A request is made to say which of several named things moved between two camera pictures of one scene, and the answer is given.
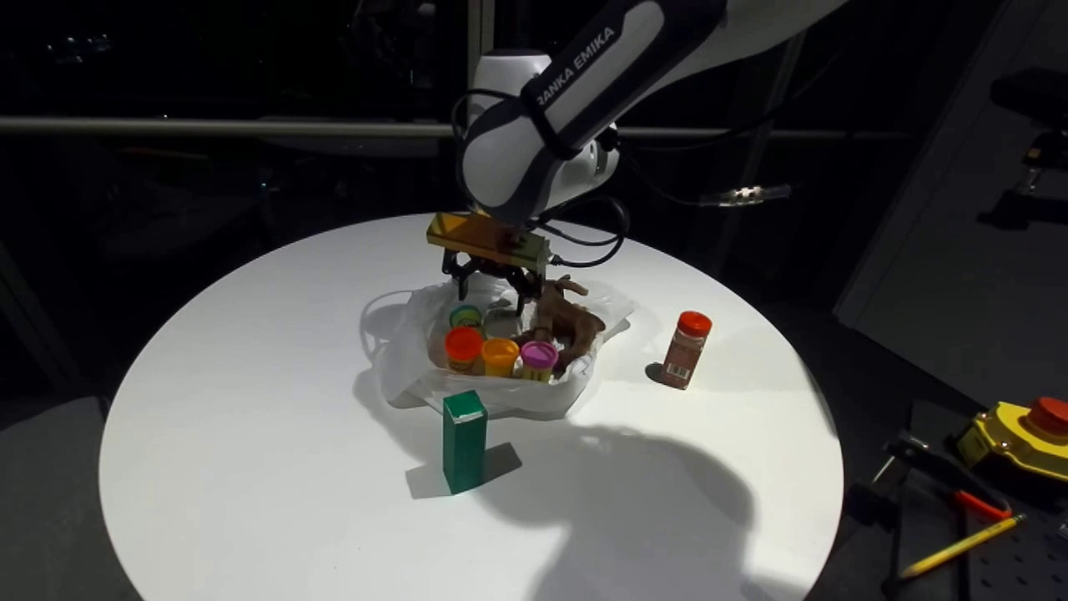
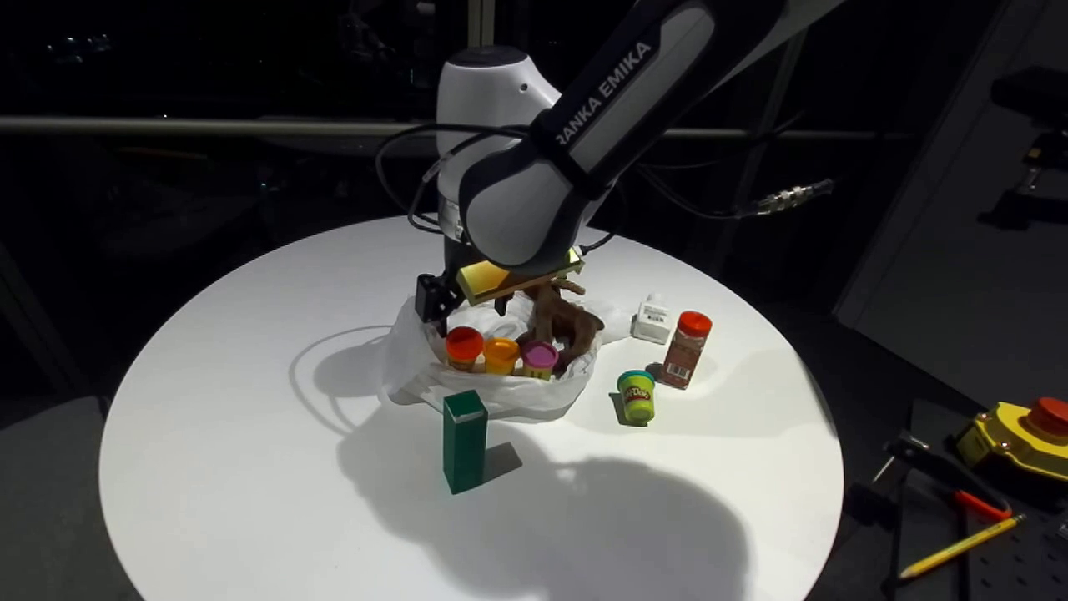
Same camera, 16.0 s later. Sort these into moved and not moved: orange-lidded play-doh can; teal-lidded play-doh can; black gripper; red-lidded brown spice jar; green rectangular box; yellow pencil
Moved: black gripper; teal-lidded play-doh can
Not moved: red-lidded brown spice jar; yellow pencil; orange-lidded play-doh can; green rectangular box
